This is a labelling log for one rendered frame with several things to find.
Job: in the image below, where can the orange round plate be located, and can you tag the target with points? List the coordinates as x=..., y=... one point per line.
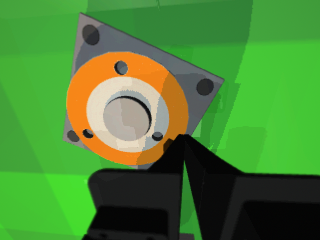
x=98, y=81

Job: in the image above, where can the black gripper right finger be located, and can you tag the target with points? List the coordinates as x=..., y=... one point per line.
x=219, y=189

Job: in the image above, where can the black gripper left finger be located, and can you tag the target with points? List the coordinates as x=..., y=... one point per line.
x=158, y=187

